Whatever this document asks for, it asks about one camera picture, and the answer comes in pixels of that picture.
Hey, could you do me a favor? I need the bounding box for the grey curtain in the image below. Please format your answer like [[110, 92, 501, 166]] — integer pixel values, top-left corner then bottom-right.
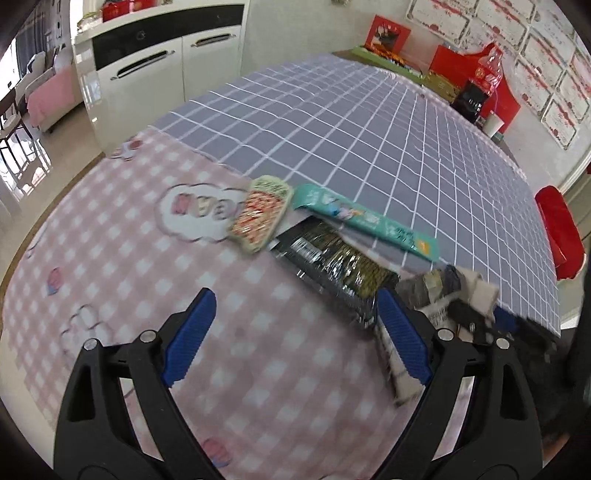
[[14, 0, 56, 70]]

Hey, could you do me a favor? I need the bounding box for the white cup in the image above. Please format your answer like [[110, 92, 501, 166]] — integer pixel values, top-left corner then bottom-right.
[[480, 113, 505, 138]]

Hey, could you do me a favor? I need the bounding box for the teal long wrapper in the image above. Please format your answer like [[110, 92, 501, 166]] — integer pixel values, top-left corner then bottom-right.
[[293, 184, 439, 263]]

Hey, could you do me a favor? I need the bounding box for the flat green box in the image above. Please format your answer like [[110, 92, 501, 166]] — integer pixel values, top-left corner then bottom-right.
[[348, 45, 426, 86]]

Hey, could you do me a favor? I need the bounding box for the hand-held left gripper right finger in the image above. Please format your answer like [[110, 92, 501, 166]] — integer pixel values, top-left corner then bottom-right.
[[365, 288, 543, 480]]

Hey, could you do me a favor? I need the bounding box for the red gift box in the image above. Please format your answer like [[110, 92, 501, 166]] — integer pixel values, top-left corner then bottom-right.
[[102, 0, 155, 21]]

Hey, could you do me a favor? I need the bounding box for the white black cabinet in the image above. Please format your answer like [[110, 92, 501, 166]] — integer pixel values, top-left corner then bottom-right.
[[71, 0, 250, 155]]

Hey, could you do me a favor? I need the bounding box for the large red box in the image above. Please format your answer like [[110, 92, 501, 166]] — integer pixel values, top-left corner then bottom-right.
[[429, 44, 520, 134]]

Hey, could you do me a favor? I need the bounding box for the cola bottle red label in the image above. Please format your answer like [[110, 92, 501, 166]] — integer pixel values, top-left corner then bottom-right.
[[450, 44, 506, 124]]

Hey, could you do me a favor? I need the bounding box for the grey grid bed sheet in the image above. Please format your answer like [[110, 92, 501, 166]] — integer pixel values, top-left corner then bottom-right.
[[150, 52, 561, 337]]

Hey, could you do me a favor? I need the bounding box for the pink checked blanket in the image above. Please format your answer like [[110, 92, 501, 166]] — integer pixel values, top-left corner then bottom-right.
[[0, 127, 462, 480]]

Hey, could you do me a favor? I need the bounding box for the red plastic chair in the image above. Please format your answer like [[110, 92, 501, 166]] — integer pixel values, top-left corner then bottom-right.
[[534, 185, 585, 281]]

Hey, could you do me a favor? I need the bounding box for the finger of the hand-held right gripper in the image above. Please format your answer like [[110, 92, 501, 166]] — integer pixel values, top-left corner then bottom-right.
[[492, 307, 561, 365], [450, 300, 492, 344]]

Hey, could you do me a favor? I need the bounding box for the red picture card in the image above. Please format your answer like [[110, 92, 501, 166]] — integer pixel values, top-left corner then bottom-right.
[[365, 15, 411, 54]]

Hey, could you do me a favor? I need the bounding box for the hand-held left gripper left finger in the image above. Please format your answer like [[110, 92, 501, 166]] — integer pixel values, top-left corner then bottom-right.
[[53, 287, 218, 480]]

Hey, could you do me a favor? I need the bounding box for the red white snack packet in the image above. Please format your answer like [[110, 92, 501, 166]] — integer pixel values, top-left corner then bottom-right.
[[226, 175, 294, 256]]

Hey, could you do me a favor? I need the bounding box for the black foil wrapper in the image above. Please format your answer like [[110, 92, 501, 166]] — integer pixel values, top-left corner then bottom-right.
[[270, 219, 400, 328]]

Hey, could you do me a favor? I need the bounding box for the row of wall certificates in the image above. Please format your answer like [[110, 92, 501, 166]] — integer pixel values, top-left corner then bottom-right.
[[406, 0, 591, 151]]

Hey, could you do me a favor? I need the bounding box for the gold patterned box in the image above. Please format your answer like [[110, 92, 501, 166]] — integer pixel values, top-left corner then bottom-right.
[[422, 69, 462, 102]]

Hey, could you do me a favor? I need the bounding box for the dark chair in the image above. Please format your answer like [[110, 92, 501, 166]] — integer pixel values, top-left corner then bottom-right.
[[0, 85, 51, 195]]

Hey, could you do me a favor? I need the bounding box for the pink sofa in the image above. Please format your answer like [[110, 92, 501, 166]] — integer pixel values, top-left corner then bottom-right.
[[25, 60, 86, 134]]

